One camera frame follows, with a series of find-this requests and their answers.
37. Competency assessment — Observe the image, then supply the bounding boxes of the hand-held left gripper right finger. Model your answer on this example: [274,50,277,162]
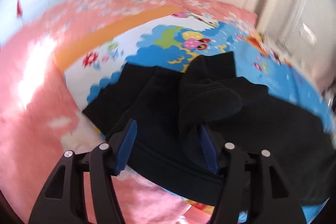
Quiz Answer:
[198,124,307,224]

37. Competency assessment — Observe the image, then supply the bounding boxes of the pink cartoon printed bedsheet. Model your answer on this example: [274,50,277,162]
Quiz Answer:
[0,0,336,224]

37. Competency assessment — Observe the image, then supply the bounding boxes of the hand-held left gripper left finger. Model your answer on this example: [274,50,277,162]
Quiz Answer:
[28,119,137,224]

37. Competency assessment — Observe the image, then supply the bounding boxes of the black pants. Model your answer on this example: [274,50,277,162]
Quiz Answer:
[82,52,336,207]

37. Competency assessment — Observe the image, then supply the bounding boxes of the small red tag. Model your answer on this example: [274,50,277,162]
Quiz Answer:
[15,0,25,18]

